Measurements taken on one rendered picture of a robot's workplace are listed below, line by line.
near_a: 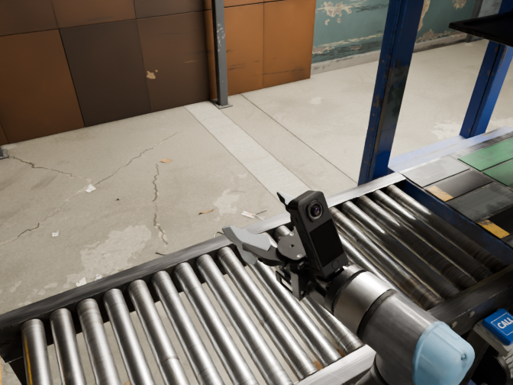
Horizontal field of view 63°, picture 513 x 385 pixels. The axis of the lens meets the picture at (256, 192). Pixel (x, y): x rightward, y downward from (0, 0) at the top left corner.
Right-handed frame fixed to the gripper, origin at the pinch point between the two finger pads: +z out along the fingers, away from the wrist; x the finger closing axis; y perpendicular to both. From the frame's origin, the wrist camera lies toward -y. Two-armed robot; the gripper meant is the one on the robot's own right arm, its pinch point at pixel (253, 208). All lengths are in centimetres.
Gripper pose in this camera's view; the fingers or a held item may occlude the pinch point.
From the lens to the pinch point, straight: 66.3
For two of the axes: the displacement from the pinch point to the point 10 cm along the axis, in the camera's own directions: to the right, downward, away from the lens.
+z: -6.3, -4.6, 6.2
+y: 1.1, 7.5, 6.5
